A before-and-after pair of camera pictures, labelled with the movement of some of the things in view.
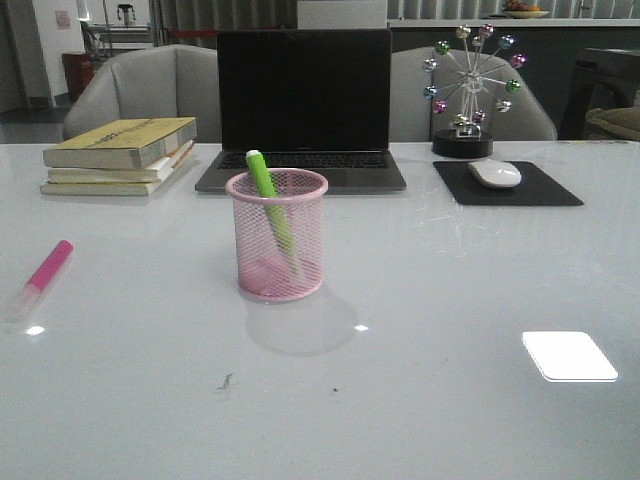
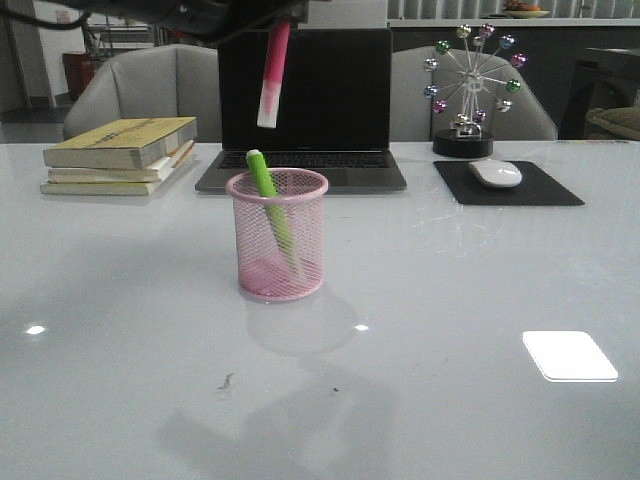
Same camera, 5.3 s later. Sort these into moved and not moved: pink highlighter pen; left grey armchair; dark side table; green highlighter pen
Moved: pink highlighter pen
Not moved: dark side table; green highlighter pen; left grey armchair
